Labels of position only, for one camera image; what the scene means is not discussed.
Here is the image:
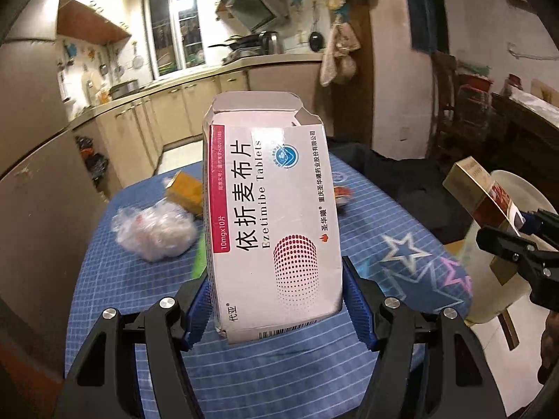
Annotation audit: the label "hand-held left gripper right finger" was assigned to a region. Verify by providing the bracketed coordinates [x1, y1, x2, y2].
[342, 256, 508, 419]

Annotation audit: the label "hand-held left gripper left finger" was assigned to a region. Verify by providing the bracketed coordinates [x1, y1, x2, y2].
[55, 266, 215, 419]

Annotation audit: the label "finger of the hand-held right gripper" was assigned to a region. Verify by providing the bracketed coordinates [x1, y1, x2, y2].
[517, 208, 559, 237]
[476, 225, 559, 311]

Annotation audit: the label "brown and gold cigarette box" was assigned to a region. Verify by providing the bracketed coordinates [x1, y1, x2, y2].
[442, 156, 525, 282]

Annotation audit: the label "orange cardboard box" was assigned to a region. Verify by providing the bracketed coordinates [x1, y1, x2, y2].
[165, 171, 205, 219]

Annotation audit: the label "white and pink medicine box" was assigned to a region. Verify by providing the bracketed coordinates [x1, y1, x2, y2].
[202, 91, 343, 345]

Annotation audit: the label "black trash bags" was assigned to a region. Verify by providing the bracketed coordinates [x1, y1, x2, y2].
[74, 135, 110, 184]

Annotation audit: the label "person's right hand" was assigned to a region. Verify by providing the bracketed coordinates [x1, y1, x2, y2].
[540, 314, 559, 385]

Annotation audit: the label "green wrapper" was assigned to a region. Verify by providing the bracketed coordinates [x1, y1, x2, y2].
[192, 231, 209, 280]

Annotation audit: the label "blue grid tablecloth with stars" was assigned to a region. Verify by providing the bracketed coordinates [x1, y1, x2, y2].
[72, 157, 474, 419]

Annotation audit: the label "clear crumpled plastic bag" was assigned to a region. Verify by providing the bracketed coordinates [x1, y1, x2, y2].
[111, 203, 199, 263]

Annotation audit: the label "cluttered side table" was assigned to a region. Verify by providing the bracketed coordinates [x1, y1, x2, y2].
[454, 70, 559, 173]

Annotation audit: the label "wooden chair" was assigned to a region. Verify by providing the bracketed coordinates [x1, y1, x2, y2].
[432, 50, 464, 162]

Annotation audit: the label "grey refrigerator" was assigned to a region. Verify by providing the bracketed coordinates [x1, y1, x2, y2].
[0, 26, 110, 345]

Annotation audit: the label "beige kitchen base cabinets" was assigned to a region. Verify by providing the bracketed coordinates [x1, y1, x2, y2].
[72, 52, 324, 184]

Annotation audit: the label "dark curtain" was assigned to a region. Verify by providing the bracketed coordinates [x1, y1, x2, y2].
[413, 0, 455, 53]

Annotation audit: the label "hanging beige cloth bags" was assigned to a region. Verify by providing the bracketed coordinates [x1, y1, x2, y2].
[320, 22, 362, 87]

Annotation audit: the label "black frying pan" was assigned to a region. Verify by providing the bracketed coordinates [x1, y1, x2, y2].
[207, 35, 263, 51]

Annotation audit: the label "steel electric kettle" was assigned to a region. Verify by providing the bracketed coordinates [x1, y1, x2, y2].
[259, 30, 284, 54]

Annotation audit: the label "kitchen window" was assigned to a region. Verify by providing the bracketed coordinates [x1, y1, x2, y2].
[142, 0, 206, 73]

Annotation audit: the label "steel range hood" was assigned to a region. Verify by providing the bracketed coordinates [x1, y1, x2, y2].
[220, 0, 291, 36]

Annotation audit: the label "wooden wall cabinet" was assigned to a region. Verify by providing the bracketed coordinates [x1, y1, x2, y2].
[57, 0, 132, 46]

